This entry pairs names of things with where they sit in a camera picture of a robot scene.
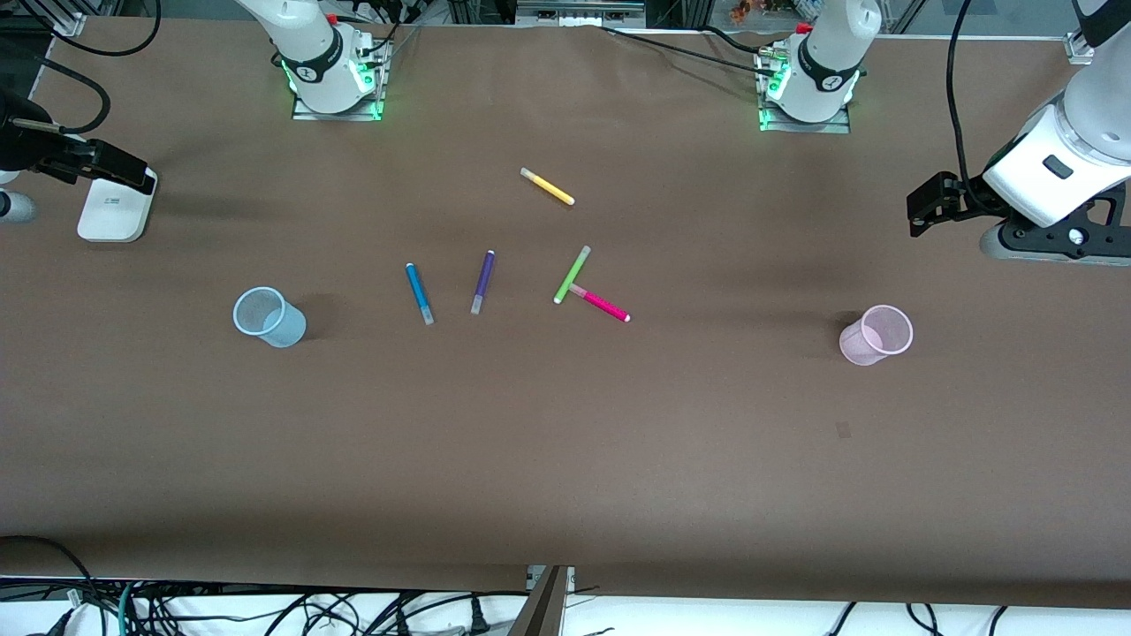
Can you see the orange background object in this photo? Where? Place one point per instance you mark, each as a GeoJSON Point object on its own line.
{"type": "Point", "coordinates": [740, 11]}

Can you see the brown table cover sheet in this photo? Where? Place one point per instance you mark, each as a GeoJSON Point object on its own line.
{"type": "Point", "coordinates": [565, 442]}

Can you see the green marker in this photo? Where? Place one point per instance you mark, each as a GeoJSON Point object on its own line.
{"type": "Point", "coordinates": [573, 274]}

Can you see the blue mesh cup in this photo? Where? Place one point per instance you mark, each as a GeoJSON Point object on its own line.
{"type": "Point", "coordinates": [284, 329]}

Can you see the purple marker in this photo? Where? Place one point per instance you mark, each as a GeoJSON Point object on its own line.
{"type": "Point", "coordinates": [483, 278]}

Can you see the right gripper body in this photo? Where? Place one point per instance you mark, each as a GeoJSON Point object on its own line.
{"type": "Point", "coordinates": [35, 147]}

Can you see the aluminium frame rail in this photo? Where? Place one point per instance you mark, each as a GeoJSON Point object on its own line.
{"type": "Point", "coordinates": [579, 11]}

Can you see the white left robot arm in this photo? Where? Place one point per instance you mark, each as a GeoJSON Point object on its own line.
{"type": "Point", "coordinates": [1096, 124]}

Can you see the aluminium corner extrusion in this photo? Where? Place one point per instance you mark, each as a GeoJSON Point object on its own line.
{"type": "Point", "coordinates": [69, 19]}
{"type": "Point", "coordinates": [1078, 49]}

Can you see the pink mesh cup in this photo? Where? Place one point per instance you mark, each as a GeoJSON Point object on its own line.
{"type": "Point", "coordinates": [859, 346]}

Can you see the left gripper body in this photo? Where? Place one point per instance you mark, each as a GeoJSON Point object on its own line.
{"type": "Point", "coordinates": [967, 200]}

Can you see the white stand base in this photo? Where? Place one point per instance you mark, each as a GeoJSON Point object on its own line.
{"type": "Point", "coordinates": [110, 216]}

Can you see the black power plug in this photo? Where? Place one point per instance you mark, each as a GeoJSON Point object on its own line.
{"type": "Point", "coordinates": [479, 618]}

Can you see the blue marker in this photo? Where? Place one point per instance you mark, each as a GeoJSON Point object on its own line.
{"type": "Point", "coordinates": [418, 291]}

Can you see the yellow marker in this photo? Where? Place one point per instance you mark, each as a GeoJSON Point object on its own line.
{"type": "Point", "coordinates": [550, 187]}

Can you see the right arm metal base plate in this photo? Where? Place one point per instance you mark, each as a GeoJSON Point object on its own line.
{"type": "Point", "coordinates": [375, 97]}

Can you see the pink marker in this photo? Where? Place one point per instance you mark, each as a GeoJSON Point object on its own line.
{"type": "Point", "coordinates": [605, 305]}

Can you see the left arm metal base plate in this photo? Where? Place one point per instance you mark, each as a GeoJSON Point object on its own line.
{"type": "Point", "coordinates": [844, 124]}

